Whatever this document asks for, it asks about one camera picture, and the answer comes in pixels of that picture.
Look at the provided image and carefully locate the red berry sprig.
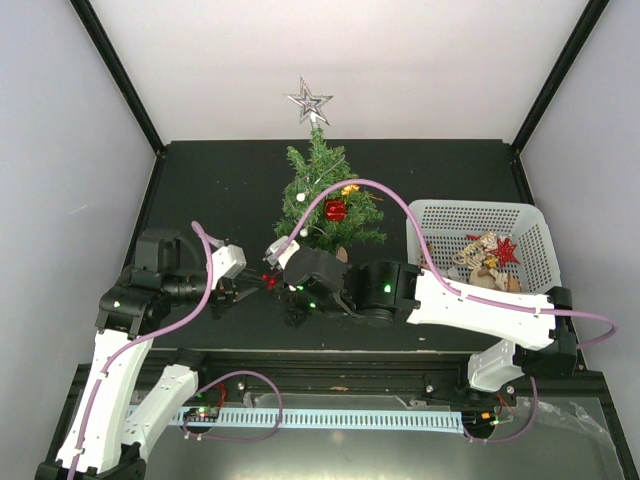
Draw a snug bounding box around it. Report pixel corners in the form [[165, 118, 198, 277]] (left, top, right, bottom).
[[262, 271, 282, 291]]

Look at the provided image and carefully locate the white bulb light string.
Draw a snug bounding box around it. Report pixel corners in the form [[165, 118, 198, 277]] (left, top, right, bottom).
[[284, 155, 347, 239]]

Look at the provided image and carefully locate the red gift box ornament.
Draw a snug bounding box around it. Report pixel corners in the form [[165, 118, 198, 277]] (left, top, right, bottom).
[[324, 199, 347, 223]]

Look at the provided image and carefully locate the silver glitter star topper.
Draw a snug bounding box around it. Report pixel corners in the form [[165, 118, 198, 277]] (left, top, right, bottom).
[[284, 76, 334, 129]]

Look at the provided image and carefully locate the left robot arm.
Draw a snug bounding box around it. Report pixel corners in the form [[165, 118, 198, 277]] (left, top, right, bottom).
[[35, 223, 246, 479]]

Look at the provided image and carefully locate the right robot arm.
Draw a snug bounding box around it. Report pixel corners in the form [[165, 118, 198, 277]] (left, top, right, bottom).
[[275, 246, 577, 403]]

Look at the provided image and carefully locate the wooden tree base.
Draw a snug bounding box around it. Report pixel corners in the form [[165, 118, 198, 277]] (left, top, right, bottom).
[[336, 247, 348, 263]]

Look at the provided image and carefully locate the small green christmas tree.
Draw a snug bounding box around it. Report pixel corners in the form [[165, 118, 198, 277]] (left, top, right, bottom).
[[274, 128, 386, 253]]

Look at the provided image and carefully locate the wooden script word ornament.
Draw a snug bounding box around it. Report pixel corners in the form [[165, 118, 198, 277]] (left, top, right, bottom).
[[451, 232, 499, 270]]

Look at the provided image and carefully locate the beige figurine ornament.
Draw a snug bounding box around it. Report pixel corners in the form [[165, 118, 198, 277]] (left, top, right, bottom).
[[469, 268, 521, 293]]

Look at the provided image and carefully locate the red star ornament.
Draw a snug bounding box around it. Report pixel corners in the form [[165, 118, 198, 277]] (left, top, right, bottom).
[[490, 237, 520, 267]]

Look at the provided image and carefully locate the white perforated plastic basket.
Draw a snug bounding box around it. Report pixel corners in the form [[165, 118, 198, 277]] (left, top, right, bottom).
[[409, 200, 562, 294]]

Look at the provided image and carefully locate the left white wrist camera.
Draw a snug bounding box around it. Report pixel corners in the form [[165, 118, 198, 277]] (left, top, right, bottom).
[[207, 245, 247, 290]]

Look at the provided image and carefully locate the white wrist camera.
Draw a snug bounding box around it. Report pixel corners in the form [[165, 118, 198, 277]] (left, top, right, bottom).
[[207, 245, 247, 290], [265, 236, 300, 270]]

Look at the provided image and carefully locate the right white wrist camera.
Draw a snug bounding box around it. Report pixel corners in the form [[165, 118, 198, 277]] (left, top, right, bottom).
[[265, 236, 300, 270]]

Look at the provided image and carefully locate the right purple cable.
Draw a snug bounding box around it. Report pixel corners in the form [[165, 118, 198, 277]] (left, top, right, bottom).
[[272, 178, 619, 350]]

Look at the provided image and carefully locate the purple cable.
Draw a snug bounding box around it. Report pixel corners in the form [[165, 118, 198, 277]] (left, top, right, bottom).
[[65, 220, 236, 480], [272, 178, 619, 350]]

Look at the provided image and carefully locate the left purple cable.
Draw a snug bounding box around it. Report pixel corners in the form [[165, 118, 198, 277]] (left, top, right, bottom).
[[65, 220, 236, 480]]

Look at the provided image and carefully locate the white slotted cable duct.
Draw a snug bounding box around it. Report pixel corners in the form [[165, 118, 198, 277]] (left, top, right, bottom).
[[124, 404, 464, 434]]

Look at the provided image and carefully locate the left black frame post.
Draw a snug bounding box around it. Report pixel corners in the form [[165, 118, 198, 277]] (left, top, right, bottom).
[[70, 0, 165, 155]]

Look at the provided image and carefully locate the black frame post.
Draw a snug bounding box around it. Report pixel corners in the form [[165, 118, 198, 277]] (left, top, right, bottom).
[[70, 0, 165, 155], [511, 0, 610, 155]]

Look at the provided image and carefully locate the right black frame post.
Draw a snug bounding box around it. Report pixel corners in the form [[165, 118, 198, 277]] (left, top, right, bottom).
[[511, 0, 610, 155]]

